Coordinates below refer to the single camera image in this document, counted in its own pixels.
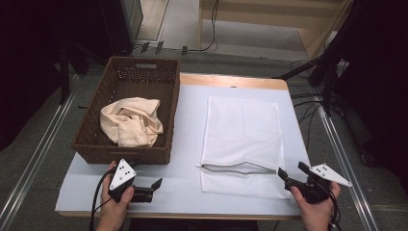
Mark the person's left hand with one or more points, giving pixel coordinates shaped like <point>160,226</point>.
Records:
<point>112,208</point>

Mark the light wooden shelf unit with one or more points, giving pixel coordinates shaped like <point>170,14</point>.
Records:
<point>256,9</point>

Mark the person's right hand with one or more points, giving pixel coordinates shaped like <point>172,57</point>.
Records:
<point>316,215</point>

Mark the black tripod stand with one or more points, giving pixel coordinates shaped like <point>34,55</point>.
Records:
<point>325,69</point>

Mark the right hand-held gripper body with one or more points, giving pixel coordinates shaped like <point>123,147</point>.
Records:
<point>320,183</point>

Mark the white mesh laundry bag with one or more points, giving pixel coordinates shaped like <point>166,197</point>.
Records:
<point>242,131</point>

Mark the beige cloth garment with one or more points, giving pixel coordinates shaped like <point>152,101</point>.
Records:
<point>131,123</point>

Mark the dark cabinet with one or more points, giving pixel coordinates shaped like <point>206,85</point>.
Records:
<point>123,22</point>

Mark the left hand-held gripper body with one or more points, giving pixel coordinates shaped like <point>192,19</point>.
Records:
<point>122,176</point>

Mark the black upright stand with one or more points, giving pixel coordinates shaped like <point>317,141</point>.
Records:
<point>64,77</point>

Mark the brown wicker basket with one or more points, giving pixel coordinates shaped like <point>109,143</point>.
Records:
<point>134,88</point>

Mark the silver metal rail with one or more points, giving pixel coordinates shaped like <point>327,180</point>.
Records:
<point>35,144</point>
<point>346,163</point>

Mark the white table cover sheet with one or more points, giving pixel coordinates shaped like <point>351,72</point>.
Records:
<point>183,179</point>

